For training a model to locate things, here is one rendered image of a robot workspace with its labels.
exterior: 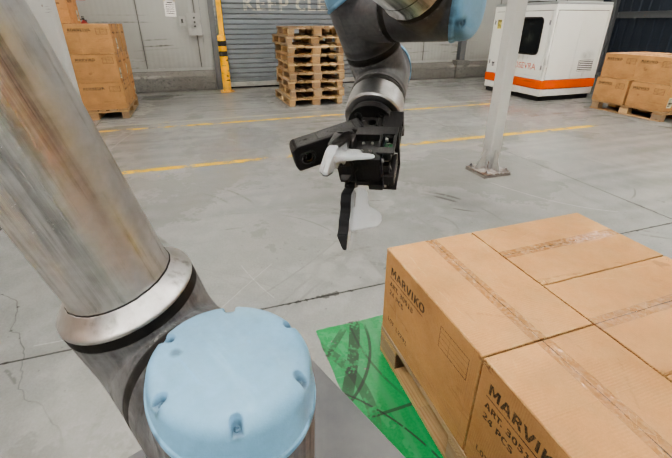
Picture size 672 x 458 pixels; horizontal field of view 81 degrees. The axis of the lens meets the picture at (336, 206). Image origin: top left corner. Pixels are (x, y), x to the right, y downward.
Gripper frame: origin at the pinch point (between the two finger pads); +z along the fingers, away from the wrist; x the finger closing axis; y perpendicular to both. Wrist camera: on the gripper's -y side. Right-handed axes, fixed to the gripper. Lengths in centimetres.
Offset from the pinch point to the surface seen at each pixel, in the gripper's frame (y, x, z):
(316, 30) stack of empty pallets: -211, 255, -591
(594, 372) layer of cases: 54, 76, -15
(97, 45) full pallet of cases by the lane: -481, 176, -416
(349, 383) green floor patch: -19, 132, -16
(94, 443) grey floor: -101, 107, 27
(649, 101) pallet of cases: 306, 380, -564
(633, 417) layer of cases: 59, 71, -4
